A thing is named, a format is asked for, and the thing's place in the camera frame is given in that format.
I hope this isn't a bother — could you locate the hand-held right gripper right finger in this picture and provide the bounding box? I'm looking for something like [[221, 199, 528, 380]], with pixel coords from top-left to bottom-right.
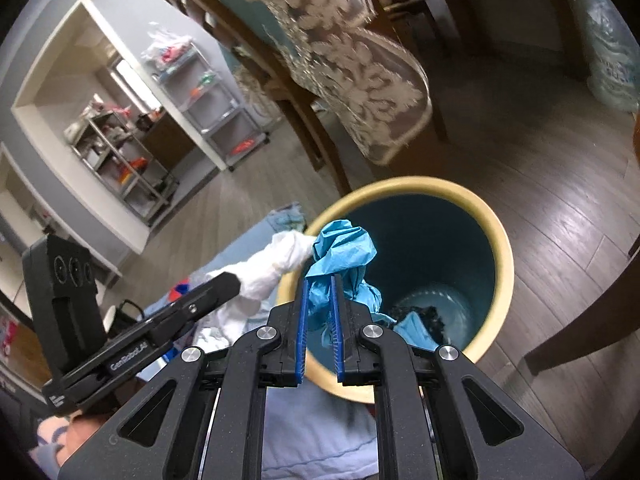
[[331, 276, 584, 480]]

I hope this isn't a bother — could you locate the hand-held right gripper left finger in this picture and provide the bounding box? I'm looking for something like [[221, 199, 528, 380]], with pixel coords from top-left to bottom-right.
[[57, 278, 309, 480]]

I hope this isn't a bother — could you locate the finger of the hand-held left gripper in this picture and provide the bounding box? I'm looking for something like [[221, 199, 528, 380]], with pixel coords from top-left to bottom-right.
[[142, 273, 242, 337]]

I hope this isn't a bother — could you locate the white tissue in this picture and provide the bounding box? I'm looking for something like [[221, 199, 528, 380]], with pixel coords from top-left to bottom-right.
[[192, 231, 315, 356]]

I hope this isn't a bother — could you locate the blue glove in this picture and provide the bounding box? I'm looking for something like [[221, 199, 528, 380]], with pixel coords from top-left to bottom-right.
[[304, 218, 399, 349]]

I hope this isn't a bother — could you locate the teal bin with yellow rim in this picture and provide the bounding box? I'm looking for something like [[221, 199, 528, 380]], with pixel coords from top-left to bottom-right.
[[277, 175, 515, 405]]

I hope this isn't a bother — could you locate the light blue plastic scrap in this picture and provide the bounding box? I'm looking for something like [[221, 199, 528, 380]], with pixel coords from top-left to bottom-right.
[[394, 312, 437, 352]]

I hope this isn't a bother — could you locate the light blue printed blanket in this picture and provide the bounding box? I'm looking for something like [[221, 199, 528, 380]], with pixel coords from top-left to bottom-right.
[[100, 202, 382, 480]]

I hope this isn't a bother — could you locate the metal rack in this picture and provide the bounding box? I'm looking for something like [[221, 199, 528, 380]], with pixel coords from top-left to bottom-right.
[[65, 107, 180, 227]]

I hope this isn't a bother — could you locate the brown cabinet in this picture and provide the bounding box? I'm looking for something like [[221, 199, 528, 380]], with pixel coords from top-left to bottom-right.
[[142, 110, 199, 174]]

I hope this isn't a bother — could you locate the white shelf cart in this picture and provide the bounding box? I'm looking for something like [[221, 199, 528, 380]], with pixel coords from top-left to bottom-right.
[[150, 41, 269, 169]]

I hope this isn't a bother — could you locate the wooden slat-back chair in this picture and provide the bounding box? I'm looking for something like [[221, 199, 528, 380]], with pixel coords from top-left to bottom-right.
[[149, 0, 354, 197]]

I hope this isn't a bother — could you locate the dark wooden chair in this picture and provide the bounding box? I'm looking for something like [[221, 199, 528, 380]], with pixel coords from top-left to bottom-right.
[[521, 234, 640, 377]]

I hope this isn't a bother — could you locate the clear plastic bag of toys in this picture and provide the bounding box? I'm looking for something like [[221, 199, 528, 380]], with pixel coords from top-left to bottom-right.
[[142, 24, 196, 74]]

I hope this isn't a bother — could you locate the white lace tablecloth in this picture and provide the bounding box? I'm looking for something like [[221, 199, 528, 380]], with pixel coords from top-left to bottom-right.
[[235, 0, 589, 167]]

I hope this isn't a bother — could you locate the teal tablecloth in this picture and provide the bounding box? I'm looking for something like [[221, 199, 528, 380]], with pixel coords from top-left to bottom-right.
[[194, 0, 297, 63]]

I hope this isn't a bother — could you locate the clear bag of plastic bottles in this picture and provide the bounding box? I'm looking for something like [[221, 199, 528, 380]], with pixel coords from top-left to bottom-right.
[[572, 0, 640, 114]]

